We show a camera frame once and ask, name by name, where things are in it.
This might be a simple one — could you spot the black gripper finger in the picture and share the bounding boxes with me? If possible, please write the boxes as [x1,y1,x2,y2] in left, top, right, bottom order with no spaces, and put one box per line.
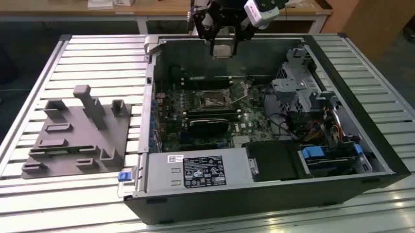
[194,2,224,57]
[231,14,259,56]

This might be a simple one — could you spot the silver square CPU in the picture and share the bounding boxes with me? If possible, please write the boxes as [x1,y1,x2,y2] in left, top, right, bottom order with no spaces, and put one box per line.
[212,44,235,59]

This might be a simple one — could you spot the metal socket cover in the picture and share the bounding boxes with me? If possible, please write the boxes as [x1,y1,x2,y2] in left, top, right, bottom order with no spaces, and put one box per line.
[230,81,254,104]

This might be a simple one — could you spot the CPU socket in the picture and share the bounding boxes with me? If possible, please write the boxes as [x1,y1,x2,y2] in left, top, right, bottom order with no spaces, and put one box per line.
[199,89,232,110]

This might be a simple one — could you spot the RAM stick with label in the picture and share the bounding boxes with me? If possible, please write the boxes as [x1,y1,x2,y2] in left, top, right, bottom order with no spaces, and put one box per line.
[182,74,234,82]

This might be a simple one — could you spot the metal drive cage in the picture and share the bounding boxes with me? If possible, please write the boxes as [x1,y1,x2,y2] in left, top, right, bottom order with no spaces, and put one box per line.
[271,48,325,113]

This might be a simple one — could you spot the white box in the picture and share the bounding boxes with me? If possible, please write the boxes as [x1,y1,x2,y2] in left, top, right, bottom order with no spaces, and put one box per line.
[87,0,115,10]

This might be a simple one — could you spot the black RAM stick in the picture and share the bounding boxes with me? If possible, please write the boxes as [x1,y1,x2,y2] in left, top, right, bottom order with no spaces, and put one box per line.
[186,113,243,120]
[187,108,243,115]

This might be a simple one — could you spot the wooden cabinet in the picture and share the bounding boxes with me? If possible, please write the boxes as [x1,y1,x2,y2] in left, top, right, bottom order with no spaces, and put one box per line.
[323,0,415,63]

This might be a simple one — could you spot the green motherboard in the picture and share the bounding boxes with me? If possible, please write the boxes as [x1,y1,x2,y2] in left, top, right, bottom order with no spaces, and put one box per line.
[151,72,279,153]

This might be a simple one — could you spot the black graphics card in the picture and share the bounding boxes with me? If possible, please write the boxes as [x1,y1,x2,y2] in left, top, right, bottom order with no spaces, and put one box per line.
[187,118,230,136]

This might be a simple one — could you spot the wooden desk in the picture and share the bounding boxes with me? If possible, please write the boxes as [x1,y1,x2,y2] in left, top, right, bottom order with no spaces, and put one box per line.
[0,0,335,34]

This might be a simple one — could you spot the blue disk carrier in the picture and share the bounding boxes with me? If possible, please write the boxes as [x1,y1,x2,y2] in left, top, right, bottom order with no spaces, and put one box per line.
[301,145,325,161]

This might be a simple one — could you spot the black power supply label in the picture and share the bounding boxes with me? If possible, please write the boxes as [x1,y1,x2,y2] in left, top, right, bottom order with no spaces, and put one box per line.
[183,155,227,189]

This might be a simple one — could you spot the grey parts rack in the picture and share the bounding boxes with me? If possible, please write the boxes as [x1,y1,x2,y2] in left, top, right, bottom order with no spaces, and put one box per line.
[20,84,134,180]

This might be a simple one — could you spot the silver power supply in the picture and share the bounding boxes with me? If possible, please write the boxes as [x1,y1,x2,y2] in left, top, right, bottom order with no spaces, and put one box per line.
[142,148,258,195]

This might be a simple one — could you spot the green RAM stick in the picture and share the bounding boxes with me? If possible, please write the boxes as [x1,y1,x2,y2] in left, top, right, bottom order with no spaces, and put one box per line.
[40,148,82,155]

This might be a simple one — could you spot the black open PC case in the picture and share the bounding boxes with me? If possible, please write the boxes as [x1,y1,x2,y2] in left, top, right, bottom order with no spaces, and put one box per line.
[123,33,413,225]

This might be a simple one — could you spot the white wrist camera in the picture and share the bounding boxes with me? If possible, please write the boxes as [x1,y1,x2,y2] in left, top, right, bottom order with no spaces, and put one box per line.
[243,0,280,30]

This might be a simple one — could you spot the grey case handle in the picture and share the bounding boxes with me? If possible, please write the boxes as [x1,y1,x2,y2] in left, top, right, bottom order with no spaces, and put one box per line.
[142,35,163,54]

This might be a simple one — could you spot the black wire bundle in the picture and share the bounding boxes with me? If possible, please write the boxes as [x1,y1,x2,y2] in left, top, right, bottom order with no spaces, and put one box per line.
[266,113,302,142]

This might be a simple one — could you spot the orange and yellow wires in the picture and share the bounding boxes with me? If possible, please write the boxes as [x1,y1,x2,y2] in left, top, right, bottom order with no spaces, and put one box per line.
[306,118,346,142]

